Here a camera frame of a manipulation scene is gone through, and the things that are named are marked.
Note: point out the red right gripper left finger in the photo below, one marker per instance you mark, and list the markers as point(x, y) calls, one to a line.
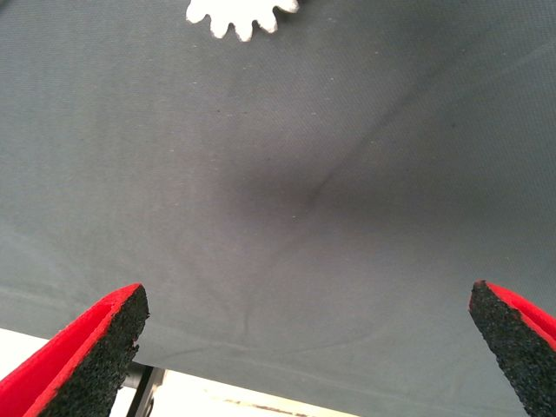
point(87, 373)

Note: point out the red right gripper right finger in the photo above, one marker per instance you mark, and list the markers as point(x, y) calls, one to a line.
point(521, 356)

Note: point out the small steel planetary gear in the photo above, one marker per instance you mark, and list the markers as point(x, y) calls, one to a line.
point(239, 17)

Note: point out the dark grey table cloth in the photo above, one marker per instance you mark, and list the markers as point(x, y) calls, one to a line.
point(278, 174)

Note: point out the black metal frame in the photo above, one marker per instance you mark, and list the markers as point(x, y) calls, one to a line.
point(141, 391)

